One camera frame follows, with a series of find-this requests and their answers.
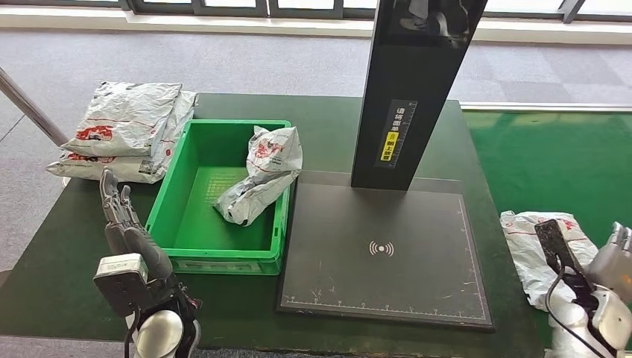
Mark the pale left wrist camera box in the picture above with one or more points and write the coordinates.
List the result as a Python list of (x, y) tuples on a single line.
[(121, 284)]

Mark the silver conveyor edge rail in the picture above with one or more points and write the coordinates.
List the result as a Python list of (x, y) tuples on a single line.
[(543, 106)]

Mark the dark window frame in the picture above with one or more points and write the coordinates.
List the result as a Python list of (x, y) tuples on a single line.
[(229, 15)]

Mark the white poly mailer parcel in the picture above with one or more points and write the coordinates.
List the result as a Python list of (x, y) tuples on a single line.
[(108, 170), (123, 118)]

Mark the dark green table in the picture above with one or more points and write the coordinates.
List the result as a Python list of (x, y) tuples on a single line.
[(59, 247)]

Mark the yellow black scanner label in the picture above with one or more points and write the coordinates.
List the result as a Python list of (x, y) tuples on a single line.
[(390, 146)]

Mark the white red-print parcel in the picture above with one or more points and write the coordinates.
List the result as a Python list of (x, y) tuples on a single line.
[(271, 168)]

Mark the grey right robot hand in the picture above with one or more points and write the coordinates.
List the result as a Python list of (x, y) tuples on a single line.
[(614, 262)]

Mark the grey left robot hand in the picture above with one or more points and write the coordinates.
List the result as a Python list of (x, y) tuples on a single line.
[(143, 242)]

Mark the green plastic crate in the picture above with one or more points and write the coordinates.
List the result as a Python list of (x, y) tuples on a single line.
[(197, 232)]

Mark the white black-print parcel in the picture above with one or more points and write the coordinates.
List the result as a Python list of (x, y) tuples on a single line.
[(523, 257)]

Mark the silver metal pole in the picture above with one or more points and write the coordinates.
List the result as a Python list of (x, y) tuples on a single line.
[(29, 108)]

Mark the black inbound scanner machine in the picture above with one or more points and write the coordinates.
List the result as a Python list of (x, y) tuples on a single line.
[(375, 276)]

